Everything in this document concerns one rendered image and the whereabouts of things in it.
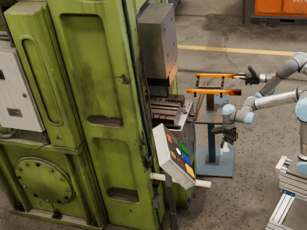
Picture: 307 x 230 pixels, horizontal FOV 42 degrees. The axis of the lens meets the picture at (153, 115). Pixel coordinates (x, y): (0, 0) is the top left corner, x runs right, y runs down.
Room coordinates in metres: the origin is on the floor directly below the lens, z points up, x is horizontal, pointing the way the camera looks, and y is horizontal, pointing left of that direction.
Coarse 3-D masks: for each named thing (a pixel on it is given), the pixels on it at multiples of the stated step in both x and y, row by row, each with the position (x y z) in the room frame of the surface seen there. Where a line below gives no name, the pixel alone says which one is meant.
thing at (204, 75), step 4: (196, 76) 2.91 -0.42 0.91; (200, 76) 2.90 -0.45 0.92; (204, 76) 2.89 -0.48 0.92; (208, 76) 2.88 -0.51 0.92; (212, 76) 2.87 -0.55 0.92; (216, 76) 2.86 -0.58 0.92; (220, 76) 2.85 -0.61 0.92; (224, 76) 2.84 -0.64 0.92; (228, 76) 2.83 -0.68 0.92; (232, 76) 2.81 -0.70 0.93
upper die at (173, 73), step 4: (176, 60) 2.46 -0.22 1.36; (176, 64) 2.45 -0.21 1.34; (172, 68) 2.36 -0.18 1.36; (176, 68) 2.44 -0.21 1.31; (172, 72) 2.35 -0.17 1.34; (176, 72) 2.44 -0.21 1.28; (168, 76) 2.28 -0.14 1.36; (172, 76) 2.34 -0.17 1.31; (148, 80) 2.34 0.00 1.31; (152, 80) 2.33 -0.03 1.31; (156, 80) 2.31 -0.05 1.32; (160, 80) 2.30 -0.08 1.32; (164, 80) 2.29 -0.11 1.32; (168, 80) 2.28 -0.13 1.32; (172, 80) 2.33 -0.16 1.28; (148, 84) 2.34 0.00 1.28; (152, 84) 2.33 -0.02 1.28; (156, 84) 2.32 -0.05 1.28; (160, 84) 2.30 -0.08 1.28; (164, 84) 2.29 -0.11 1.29; (168, 84) 2.28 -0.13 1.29
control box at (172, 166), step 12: (156, 132) 1.93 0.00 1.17; (168, 132) 1.94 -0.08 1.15; (156, 144) 1.83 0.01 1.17; (168, 144) 1.79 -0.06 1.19; (168, 156) 1.68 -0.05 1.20; (180, 156) 1.80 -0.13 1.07; (168, 168) 1.65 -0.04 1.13; (180, 168) 1.66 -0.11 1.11; (180, 180) 1.65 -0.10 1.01; (192, 180) 1.66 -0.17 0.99
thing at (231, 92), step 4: (188, 92) 2.69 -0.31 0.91; (192, 92) 2.68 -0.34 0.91; (196, 92) 2.67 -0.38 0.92; (200, 92) 2.66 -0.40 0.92; (204, 92) 2.65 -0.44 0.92; (208, 92) 2.64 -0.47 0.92; (212, 92) 2.63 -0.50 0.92; (216, 92) 2.62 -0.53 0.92; (224, 92) 2.60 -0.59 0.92; (228, 92) 2.59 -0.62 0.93; (232, 92) 2.59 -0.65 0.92; (236, 92) 2.58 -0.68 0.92; (240, 92) 2.57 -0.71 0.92
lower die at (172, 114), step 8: (160, 104) 2.47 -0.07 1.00; (168, 104) 2.46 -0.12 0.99; (176, 104) 2.45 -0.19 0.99; (152, 112) 2.39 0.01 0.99; (160, 112) 2.38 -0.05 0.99; (168, 112) 2.36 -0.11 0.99; (176, 112) 2.35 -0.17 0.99; (152, 120) 2.34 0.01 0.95; (160, 120) 2.32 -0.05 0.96; (168, 120) 2.29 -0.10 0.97; (176, 120) 2.33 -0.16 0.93
